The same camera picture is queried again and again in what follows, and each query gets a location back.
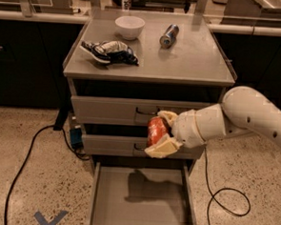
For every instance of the grey metal drawer cabinet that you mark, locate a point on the grey metal drawer cabinet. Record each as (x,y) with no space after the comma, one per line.
(193,69)

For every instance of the grey open bottom drawer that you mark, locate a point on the grey open bottom drawer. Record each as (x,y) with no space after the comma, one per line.
(140,196)

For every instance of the black drawer handle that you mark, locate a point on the black drawer handle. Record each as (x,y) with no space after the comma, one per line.
(147,112)
(139,147)

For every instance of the blue power adapter box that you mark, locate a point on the blue power adapter box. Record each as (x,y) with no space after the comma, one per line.
(76,138)

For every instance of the white bottle in background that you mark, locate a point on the white bottle in background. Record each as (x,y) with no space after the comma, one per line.
(125,4)

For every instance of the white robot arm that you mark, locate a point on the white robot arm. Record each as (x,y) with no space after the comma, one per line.
(242,110)

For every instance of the white ceramic bowl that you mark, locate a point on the white ceramic bowl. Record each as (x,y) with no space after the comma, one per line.
(129,27)

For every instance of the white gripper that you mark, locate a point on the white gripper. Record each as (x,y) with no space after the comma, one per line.
(186,129)

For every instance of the black middle drawer handle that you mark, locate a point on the black middle drawer handle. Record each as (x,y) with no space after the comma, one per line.
(139,147)

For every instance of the grey top drawer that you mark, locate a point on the grey top drawer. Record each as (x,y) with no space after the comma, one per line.
(121,111)

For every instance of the blue silver energy drink can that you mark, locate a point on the blue silver energy drink can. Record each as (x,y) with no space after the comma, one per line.
(169,36)

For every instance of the grey middle drawer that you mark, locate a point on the grey middle drawer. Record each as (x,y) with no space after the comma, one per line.
(123,146)

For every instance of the blue white chip bag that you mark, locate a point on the blue white chip bag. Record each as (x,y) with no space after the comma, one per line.
(110,52)

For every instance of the black top drawer handle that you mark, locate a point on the black top drawer handle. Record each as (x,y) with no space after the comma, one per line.
(147,112)

